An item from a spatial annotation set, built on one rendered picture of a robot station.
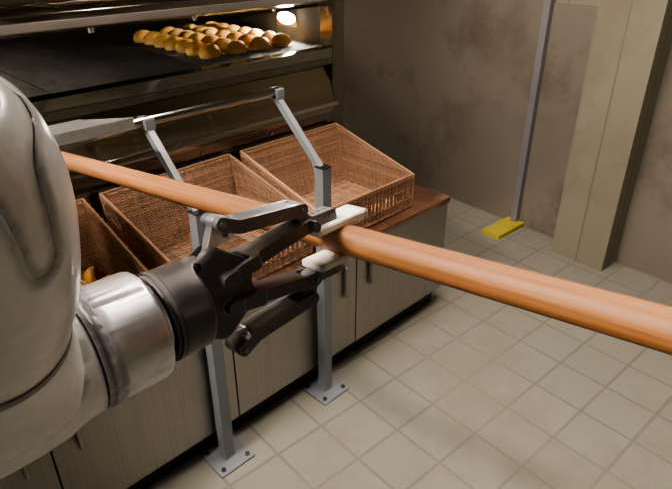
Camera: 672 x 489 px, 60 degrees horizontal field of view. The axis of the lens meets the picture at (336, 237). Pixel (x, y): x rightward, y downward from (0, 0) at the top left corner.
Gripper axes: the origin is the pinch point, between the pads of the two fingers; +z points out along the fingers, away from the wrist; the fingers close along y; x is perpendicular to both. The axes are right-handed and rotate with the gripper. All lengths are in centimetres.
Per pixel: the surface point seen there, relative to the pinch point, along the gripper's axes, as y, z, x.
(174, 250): 56, 55, -150
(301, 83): 8, 132, -157
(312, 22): -16, 149, -165
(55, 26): -24, 28, -135
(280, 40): -10, 133, -170
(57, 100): -3, 29, -153
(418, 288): 103, 152, -115
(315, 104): 18, 137, -155
